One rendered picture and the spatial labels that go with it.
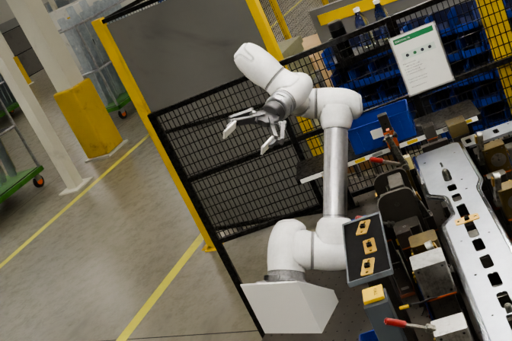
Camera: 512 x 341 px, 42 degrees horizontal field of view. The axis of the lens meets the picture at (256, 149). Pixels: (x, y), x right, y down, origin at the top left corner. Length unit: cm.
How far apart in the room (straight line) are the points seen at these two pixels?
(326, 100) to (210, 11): 184
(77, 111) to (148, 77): 485
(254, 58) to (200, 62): 238
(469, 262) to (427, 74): 129
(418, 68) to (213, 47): 172
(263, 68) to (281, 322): 106
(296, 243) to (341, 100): 62
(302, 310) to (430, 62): 135
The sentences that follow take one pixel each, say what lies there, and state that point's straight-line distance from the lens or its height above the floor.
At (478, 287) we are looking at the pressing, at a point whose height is 100.
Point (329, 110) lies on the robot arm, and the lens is 276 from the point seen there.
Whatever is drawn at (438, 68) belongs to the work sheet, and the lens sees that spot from 327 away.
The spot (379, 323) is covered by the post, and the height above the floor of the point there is 108.
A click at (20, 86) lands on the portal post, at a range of 874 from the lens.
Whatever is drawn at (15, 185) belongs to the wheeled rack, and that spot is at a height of 27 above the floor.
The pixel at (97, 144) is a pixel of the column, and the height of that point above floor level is 22.
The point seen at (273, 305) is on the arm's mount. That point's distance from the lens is 270.
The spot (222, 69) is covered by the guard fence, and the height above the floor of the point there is 137.
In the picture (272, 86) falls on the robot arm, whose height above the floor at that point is 169.
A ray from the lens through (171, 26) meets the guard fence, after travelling 462.
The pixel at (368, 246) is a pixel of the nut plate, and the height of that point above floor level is 116.
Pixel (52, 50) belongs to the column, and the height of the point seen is 166.
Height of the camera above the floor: 223
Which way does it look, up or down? 18 degrees down
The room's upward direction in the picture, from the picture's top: 25 degrees counter-clockwise
